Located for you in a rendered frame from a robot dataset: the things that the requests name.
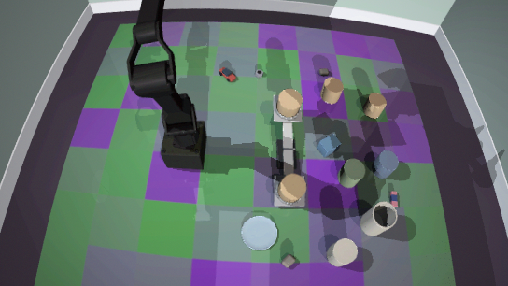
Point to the tan cylinder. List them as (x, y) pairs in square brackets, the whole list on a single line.
[(289, 102), (331, 90), (374, 105), (292, 188)]

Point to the red toy car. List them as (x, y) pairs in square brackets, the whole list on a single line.
[(225, 72)]

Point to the grey balance beam with round pans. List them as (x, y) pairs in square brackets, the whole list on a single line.
[(286, 152)]

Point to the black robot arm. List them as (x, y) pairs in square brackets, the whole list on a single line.
[(157, 80)]

